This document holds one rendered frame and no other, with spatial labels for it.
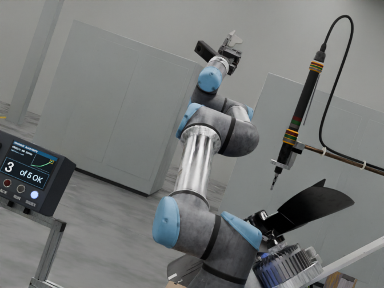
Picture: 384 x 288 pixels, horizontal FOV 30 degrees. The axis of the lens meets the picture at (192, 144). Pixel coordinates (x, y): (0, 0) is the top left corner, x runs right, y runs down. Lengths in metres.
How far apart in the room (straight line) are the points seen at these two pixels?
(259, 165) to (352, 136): 1.06
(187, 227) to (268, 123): 6.31
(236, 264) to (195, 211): 0.16
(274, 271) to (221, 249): 0.73
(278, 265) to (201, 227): 0.75
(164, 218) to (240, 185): 6.33
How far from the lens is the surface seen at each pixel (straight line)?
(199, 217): 1.73
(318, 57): 2.42
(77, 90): 9.94
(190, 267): 2.53
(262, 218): 2.50
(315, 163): 8.00
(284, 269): 2.45
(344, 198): 2.41
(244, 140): 2.07
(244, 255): 1.75
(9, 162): 2.30
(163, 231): 1.72
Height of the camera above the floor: 1.58
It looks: 4 degrees down
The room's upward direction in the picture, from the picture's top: 20 degrees clockwise
